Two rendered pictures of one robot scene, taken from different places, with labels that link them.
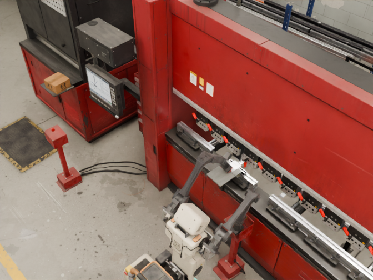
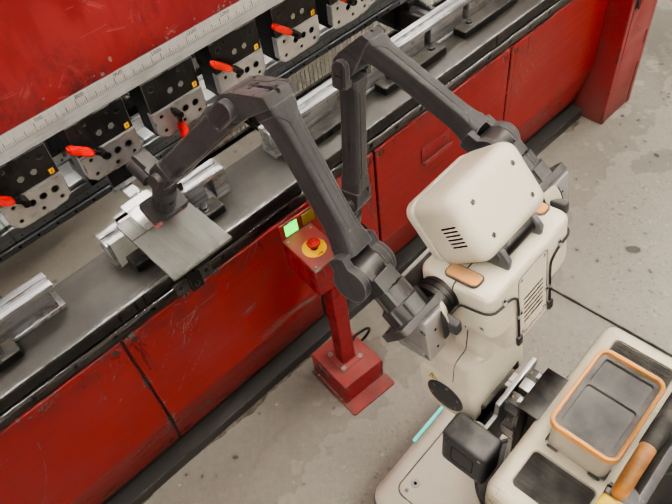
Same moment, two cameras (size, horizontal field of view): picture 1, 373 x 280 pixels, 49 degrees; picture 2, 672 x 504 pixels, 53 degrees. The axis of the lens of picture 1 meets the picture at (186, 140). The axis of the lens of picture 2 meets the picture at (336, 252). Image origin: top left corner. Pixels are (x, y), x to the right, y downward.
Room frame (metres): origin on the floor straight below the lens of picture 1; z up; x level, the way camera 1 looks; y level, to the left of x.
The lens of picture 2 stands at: (1.92, 0.83, 2.23)
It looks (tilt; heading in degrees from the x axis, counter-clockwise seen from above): 50 degrees down; 274
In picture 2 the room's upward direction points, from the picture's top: 9 degrees counter-clockwise
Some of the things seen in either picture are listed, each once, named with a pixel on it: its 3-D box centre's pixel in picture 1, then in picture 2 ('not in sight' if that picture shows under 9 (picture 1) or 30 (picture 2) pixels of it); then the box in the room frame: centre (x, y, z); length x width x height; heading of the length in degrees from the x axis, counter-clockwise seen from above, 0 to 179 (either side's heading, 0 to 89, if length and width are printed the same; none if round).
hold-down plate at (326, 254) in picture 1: (321, 250); (411, 67); (1.71, -1.07, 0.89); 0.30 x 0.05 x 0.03; 41
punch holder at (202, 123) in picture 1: (205, 119); not in sight; (2.82, -0.17, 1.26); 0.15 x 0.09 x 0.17; 41
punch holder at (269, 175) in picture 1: (271, 169); (229, 55); (2.22, -0.69, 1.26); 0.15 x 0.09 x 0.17; 41
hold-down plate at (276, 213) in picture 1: (281, 218); (324, 129); (2.01, -0.80, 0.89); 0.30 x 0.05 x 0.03; 41
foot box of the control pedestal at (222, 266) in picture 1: (228, 266); (352, 369); (2.01, -0.43, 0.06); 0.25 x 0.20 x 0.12; 127
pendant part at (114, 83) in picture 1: (106, 88); not in sight; (3.04, 0.74, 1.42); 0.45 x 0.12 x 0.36; 46
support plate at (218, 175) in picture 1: (223, 173); (173, 232); (2.40, -0.34, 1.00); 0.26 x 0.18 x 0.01; 131
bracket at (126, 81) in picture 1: (126, 93); not in sight; (3.30, 0.61, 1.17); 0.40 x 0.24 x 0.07; 41
